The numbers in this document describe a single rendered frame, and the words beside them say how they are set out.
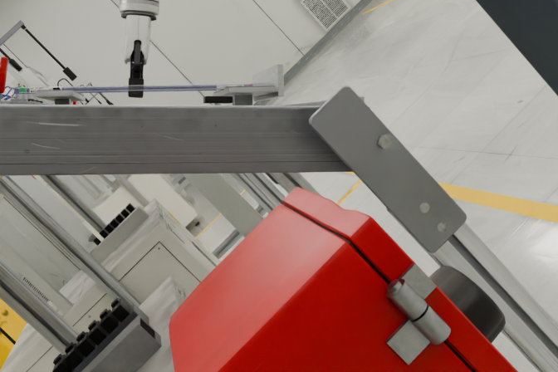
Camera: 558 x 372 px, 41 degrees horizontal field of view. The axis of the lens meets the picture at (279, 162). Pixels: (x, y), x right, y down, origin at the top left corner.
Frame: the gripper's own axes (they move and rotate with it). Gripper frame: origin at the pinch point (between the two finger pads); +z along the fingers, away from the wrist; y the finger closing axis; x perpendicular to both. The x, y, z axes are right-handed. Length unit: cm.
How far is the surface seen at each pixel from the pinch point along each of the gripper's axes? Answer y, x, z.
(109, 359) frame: 64, -2, 40
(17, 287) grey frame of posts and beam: 28, -19, 38
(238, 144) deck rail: 98, 10, 9
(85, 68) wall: -711, -61, -52
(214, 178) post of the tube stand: 2.9, 17.6, 18.9
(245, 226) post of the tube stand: 2.9, 24.9, 29.1
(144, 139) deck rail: 98, 1, 9
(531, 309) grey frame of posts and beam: 102, 38, 23
